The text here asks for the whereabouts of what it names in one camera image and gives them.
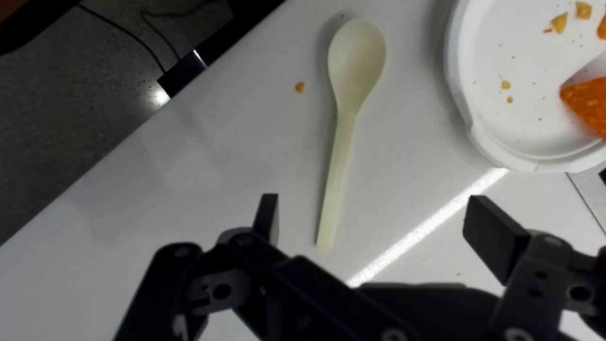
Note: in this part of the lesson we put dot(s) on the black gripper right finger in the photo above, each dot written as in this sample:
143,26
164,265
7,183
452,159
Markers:
550,284

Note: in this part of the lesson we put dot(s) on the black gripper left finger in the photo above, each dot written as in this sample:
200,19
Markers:
253,295

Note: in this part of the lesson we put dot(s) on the orange tortilla chip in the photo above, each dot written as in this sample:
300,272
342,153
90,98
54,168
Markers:
590,104

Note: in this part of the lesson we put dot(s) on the cream plastic spoon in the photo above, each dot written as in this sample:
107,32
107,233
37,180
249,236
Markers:
355,62

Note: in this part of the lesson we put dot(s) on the white paper plate with crumbs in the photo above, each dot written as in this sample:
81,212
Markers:
505,62

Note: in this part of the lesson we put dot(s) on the small orange crumb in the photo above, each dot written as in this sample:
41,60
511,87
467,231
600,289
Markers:
300,85

